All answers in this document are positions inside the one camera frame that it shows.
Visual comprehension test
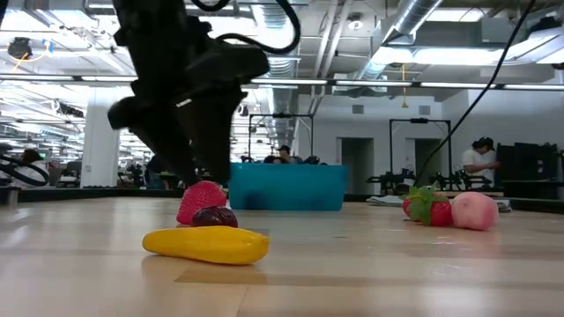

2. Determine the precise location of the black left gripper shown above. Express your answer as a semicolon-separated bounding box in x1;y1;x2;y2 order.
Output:
108;43;248;187

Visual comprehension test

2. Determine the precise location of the large red toy strawberry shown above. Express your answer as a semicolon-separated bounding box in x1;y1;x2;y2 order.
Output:
175;180;228;226

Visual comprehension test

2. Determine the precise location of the dark red toy cherry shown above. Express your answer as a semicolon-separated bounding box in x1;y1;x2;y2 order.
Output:
190;205;240;229

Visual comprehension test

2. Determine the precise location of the yellow toy banana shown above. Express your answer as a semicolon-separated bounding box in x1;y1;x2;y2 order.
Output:
141;225;271;266

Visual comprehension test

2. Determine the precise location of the pink toy peach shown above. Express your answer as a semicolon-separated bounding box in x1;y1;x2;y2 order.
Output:
450;190;501;232

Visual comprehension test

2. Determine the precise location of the person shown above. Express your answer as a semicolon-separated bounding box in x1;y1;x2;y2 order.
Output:
271;144;305;166
461;136;502;175
16;148;50;188

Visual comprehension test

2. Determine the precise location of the white square pillar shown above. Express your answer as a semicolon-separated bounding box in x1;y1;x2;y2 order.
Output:
80;85;123;188

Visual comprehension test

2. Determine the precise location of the teal plastic container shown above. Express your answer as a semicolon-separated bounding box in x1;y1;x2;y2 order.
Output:
227;162;350;211

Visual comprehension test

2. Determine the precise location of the suspended linear light bar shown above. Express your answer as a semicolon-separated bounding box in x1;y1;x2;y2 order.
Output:
0;74;564;92

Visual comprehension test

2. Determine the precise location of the grey folded cloth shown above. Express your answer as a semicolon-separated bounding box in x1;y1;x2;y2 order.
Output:
367;195;513;214

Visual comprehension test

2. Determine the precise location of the black ceiling device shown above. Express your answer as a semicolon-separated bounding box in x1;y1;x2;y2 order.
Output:
7;36;33;61

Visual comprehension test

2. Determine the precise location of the black background robot station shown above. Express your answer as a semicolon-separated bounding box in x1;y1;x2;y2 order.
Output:
367;169;503;197

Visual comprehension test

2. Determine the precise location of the black cabinet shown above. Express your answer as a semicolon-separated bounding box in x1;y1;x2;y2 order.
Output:
494;141;561;200

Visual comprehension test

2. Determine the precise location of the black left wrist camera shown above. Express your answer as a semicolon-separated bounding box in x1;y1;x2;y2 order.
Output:
193;41;271;85

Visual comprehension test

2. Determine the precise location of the silver ventilation duct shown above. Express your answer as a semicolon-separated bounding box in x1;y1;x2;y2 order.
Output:
354;0;444;83
259;4;301;149

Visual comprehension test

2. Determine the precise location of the black aluminium table frame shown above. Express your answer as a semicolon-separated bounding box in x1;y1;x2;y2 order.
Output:
0;184;564;216

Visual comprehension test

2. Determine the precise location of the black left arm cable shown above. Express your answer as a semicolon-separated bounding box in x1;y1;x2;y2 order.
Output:
0;153;51;188

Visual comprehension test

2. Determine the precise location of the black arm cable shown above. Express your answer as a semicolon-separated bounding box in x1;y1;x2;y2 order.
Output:
0;153;51;188
415;0;538;187

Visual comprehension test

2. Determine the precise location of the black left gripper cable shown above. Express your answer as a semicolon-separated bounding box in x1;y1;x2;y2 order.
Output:
189;0;302;56

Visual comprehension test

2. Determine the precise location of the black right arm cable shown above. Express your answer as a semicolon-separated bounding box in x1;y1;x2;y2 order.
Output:
415;0;538;187

